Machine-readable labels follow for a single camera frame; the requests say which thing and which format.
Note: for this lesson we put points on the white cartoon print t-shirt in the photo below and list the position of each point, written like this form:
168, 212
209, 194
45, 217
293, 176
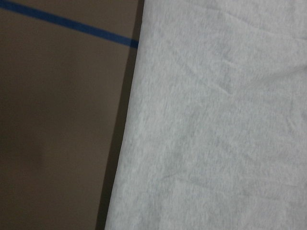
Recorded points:
216, 129

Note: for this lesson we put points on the blue floor tape strip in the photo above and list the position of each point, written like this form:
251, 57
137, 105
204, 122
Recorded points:
68, 23

